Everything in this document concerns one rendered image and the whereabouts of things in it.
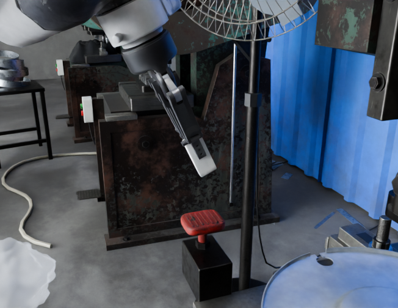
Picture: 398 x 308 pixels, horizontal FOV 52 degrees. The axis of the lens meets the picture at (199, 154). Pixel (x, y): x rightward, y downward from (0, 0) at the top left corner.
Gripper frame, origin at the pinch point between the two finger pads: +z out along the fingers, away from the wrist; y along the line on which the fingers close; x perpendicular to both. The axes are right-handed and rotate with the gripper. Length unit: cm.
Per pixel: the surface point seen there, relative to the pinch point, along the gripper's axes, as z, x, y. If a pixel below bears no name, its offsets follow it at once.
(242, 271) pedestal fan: 76, 2, -53
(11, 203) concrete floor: 57, -89, -181
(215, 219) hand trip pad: 11.6, -2.6, 1.5
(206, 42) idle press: 7, 35, -98
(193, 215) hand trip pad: 10.4, -5.6, -1.4
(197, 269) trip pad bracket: 15.1, -9.5, 6.0
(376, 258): 16.2, 12.8, 21.8
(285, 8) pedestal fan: -5, 42, -40
